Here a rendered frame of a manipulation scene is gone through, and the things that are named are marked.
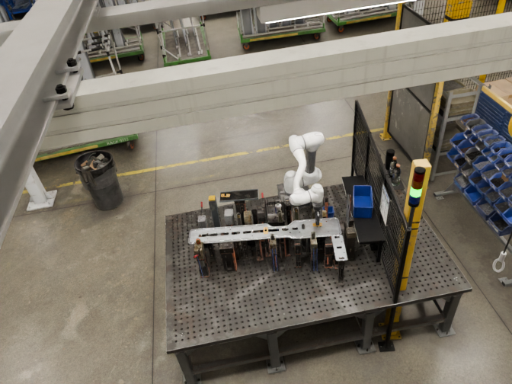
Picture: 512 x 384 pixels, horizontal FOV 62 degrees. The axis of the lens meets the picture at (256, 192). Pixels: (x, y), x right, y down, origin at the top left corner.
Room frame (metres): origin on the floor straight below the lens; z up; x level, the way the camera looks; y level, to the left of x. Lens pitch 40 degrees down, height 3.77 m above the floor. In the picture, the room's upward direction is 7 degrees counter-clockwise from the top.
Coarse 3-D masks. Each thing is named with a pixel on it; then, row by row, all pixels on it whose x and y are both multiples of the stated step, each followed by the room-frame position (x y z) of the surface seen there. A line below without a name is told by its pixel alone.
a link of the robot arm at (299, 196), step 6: (294, 150) 3.15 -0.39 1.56; (300, 150) 3.13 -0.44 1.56; (300, 156) 3.08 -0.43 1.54; (300, 162) 3.02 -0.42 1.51; (300, 168) 2.96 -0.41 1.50; (300, 174) 2.90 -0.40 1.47; (294, 180) 2.86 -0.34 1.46; (300, 180) 2.87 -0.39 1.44; (294, 186) 2.79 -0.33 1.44; (294, 192) 2.72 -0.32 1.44; (300, 192) 2.70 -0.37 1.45; (306, 192) 2.70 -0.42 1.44; (294, 198) 2.66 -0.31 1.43; (300, 198) 2.65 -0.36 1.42; (306, 198) 2.65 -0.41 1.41; (294, 204) 2.64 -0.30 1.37; (300, 204) 2.64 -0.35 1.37
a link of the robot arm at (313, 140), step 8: (304, 136) 3.25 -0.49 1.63; (312, 136) 3.24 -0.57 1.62; (320, 136) 3.24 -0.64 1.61; (312, 144) 3.20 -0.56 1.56; (320, 144) 3.23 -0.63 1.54; (312, 152) 3.27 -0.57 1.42; (312, 160) 3.31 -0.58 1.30; (312, 168) 3.36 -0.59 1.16; (304, 176) 3.40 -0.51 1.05; (312, 176) 3.37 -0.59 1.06; (320, 176) 3.43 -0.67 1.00; (304, 184) 3.39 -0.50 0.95
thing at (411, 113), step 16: (400, 16) 5.37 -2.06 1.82; (416, 16) 4.94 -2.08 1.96; (400, 96) 5.10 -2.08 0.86; (416, 96) 4.69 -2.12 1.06; (432, 96) 4.32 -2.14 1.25; (400, 112) 5.03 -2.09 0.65; (416, 112) 4.62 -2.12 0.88; (432, 112) 4.21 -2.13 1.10; (384, 128) 5.41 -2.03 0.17; (400, 128) 4.97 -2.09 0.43; (416, 128) 4.56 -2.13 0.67; (432, 128) 4.19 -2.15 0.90; (400, 144) 4.94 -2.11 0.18; (416, 144) 4.53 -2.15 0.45; (432, 144) 4.19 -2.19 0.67
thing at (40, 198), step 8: (32, 168) 4.93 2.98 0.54; (32, 176) 4.83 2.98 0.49; (32, 184) 4.82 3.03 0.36; (40, 184) 4.92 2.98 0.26; (32, 192) 4.81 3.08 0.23; (40, 192) 4.83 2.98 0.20; (48, 192) 5.05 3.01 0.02; (32, 200) 4.88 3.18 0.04; (40, 200) 4.81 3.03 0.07; (48, 200) 4.85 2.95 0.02; (32, 208) 4.72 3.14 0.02; (40, 208) 4.72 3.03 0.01
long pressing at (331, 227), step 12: (204, 228) 2.88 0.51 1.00; (216, 228) 2.86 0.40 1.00; (228, 228) 2.84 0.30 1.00; (240, 228) 2.82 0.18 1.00; (276, 228) 2.77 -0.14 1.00; (288, 228) 2.75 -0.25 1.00; (300, 228) 2.73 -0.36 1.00; (312, 228) 2.71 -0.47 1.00; (324, 228) 2.69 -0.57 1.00; (336, 228) 2.67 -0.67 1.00; (192, 240) 2.74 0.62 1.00; (204, 240) 2.73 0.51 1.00; (216, 240) 2.71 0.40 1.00; (228, 240) 2.69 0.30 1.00; (240, 240) 2.68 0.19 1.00
